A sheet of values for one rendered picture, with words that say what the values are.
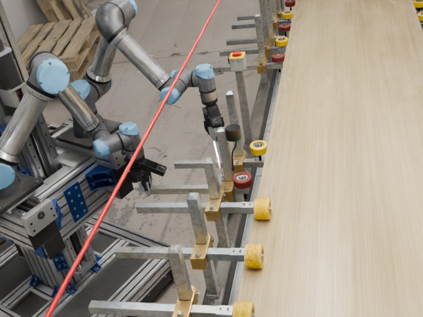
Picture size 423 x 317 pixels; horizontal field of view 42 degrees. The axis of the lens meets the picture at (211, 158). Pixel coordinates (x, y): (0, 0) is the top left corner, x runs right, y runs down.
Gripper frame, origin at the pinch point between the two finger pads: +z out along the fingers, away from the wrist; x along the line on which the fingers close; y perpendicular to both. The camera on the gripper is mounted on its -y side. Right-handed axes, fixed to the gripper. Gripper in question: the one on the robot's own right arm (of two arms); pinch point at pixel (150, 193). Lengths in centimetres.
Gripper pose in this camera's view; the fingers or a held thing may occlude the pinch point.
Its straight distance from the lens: 243.8
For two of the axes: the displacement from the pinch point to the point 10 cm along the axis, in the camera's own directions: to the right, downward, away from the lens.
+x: -1.9, 5.6, -8.1
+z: 1.5, 8.3, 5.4
